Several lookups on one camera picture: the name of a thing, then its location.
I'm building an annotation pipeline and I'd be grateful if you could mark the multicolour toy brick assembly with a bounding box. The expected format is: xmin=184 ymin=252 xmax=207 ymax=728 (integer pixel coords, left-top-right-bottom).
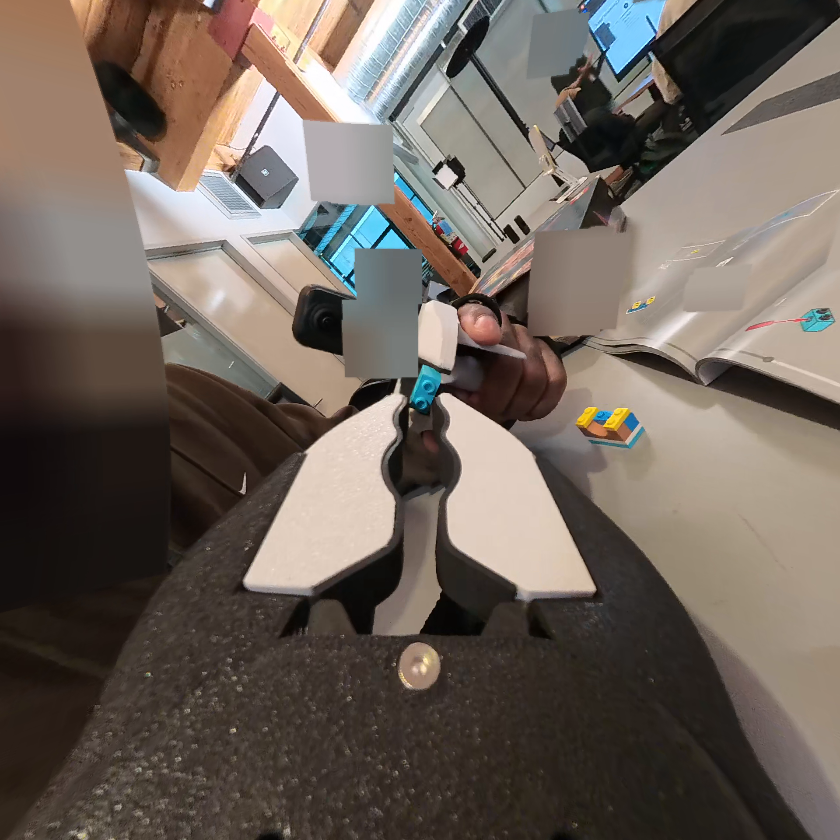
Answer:
xmin=575 ymin=405 xmax=646 ymax=450

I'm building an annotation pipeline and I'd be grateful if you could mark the grey instruction booklet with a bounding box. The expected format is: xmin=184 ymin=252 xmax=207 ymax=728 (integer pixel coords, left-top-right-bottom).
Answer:
xmin=581 ymin=189 xmax=840 ymax=404

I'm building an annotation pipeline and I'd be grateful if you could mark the black round lamp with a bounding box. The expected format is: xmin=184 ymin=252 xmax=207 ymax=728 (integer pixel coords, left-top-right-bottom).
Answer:
xmin=92 ymin=61 xmax=166 ymax=144

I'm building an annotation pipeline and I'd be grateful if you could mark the silver round duct pipe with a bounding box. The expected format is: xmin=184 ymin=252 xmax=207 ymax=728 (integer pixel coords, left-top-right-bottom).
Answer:
xmin=343 ymin=0 xmax=463 ymax=109

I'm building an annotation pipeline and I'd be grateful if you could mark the black wall speaker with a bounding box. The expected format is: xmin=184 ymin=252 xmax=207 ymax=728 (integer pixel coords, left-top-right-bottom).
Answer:
xmin=233 ymin=144 xmax=301 ymax=211

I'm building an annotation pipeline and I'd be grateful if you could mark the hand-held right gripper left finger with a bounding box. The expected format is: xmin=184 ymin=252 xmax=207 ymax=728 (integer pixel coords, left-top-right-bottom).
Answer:
xmin=243 ymin=394 xmax=406 ymax=598

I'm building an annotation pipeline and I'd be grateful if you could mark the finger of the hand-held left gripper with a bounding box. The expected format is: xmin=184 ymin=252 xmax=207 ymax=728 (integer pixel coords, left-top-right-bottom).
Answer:
xmin=416 ymin=300 xmax=460 ymax=375

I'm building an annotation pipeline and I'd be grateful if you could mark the white wall vent grille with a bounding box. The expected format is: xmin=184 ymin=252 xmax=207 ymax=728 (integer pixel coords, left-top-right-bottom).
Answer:
xmin=199 ymin=171 xmax=261 ymax=219

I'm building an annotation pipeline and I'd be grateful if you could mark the wooden beam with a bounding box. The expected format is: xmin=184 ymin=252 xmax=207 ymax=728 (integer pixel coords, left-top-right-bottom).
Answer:
xmin=69 ymin=0 xmax=270 ymax=193
xmin=241 ymin=25 xmax=481 ymax=298

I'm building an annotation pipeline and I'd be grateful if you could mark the dark printed cardboard box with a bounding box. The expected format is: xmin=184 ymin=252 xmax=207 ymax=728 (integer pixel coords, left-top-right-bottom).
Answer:
xmin=471 ymin=176 xmax=627 ymax=298

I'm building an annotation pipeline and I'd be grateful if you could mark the computer monitor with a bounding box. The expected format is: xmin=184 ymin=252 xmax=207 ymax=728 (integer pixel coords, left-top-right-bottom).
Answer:
xmin=586 ymin=0 xmax=665 ymax=83

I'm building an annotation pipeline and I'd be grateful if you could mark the black round disc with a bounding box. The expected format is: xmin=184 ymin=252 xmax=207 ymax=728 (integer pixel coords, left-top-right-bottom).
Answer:
xmin=448 ymin=16 xmax=492 ymax=80

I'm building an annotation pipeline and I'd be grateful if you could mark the person's left hand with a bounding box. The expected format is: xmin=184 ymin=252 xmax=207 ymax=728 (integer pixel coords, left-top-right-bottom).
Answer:
xmin=457 ymin=307 xmax=568 ymax=425

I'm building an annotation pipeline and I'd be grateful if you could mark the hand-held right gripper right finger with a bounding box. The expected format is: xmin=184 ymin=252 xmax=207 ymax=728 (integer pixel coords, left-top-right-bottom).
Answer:
xmin=433 ymin=392 xmax=598 ymax=603

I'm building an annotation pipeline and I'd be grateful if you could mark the teal two-stud brick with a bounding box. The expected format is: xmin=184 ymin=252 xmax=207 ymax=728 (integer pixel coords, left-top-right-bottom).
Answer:
xmin=411 ymin=365 xmax=440 ymax=414

